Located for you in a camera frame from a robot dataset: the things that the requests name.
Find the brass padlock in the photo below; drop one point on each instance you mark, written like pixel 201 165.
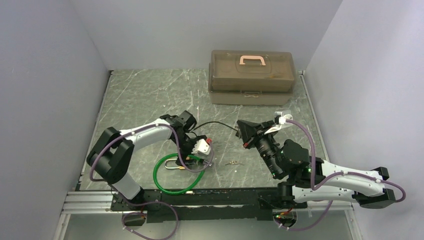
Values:
pixel 171 164

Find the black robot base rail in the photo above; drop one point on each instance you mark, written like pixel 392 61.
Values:
pixel 258 203

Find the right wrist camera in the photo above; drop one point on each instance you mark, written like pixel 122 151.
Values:
pixel 280 121

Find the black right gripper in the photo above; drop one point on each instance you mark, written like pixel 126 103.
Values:
pixel 248 129

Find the silver key bunch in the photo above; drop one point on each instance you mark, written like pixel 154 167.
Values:
pixel 234 163

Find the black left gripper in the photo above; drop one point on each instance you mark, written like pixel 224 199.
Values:
pixel 185 154

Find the brown plastic toolbox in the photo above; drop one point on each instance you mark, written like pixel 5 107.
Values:
pixel 255 78

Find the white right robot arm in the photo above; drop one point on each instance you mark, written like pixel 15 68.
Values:
pixel 304 177

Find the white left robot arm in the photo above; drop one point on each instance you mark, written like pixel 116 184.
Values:
pixel 111 155

